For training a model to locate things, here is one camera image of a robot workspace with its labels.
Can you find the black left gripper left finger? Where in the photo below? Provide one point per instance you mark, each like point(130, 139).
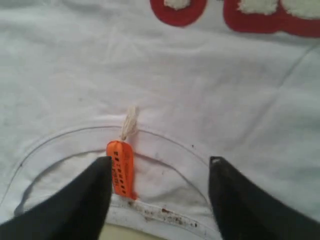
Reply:
point(76, 212)

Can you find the orange neck label tag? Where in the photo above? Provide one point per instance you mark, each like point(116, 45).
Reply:
point(122, 154)

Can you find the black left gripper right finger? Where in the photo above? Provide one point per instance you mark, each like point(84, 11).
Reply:
point(243, 211)

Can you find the white t-shirt red lettering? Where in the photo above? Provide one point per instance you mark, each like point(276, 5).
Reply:
point(70, 69)

